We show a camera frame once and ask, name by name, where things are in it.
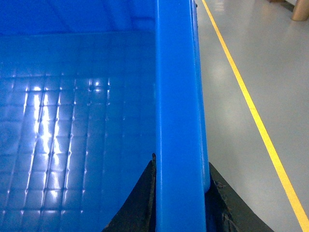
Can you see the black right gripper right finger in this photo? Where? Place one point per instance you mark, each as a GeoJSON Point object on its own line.
{"type": "Point", "coordinates": [226, 211]}

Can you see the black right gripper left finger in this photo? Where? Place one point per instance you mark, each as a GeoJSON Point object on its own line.
{"type": "Point", "coordinates": [138, 213]}

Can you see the blue plastic crate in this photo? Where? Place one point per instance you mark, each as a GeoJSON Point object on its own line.
{"type": "Point", "coordinates": [90, 90]}

